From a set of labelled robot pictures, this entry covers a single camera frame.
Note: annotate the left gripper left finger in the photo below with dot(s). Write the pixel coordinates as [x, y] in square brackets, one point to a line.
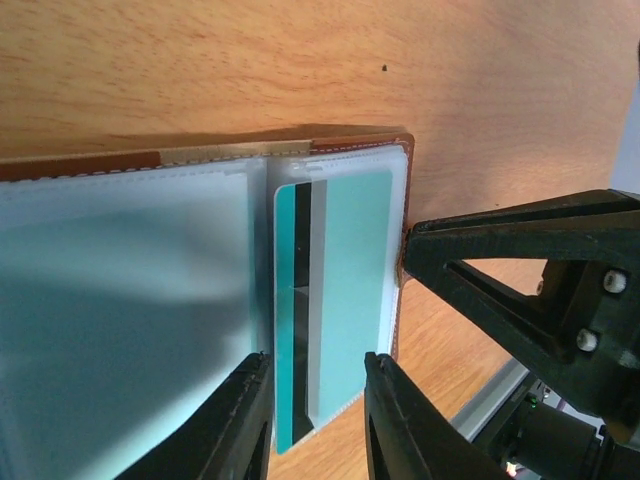
[227, 437]

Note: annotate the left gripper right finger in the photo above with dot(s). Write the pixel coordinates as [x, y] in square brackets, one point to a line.
[407, 437]

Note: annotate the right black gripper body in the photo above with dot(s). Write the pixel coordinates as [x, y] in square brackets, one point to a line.
[590, 314]

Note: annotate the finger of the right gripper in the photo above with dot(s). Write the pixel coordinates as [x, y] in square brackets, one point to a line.
[484, 265]

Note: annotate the brown leather card holder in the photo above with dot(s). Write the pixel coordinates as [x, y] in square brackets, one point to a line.
[133, 284]

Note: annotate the teal card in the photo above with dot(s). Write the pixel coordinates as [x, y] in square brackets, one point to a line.
[335, 244]

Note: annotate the aluminium front rail frame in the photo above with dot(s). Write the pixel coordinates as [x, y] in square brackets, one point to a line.
[476, 413]

